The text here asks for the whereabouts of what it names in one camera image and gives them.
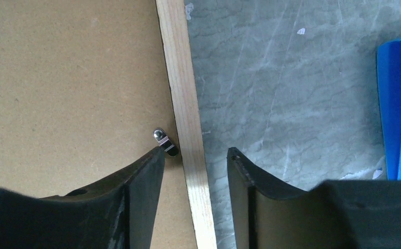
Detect blue clipboard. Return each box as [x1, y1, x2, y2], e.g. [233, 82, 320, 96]
[377, 38, 401, 181]

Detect brown cardboard backing board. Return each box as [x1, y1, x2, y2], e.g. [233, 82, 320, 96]
[0, 0, 198, 249]

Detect picture frame black and gold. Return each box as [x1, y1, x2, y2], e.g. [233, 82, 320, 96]
[156, 1, 217, 248]

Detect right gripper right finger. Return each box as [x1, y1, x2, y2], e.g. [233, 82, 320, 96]
[227, 147, 401, 248]

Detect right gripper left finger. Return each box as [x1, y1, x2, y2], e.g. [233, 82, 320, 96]
[0, 147, 165, 248]

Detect silver metal turn clip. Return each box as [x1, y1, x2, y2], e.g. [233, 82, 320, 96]
[153, 128, 179, 157]

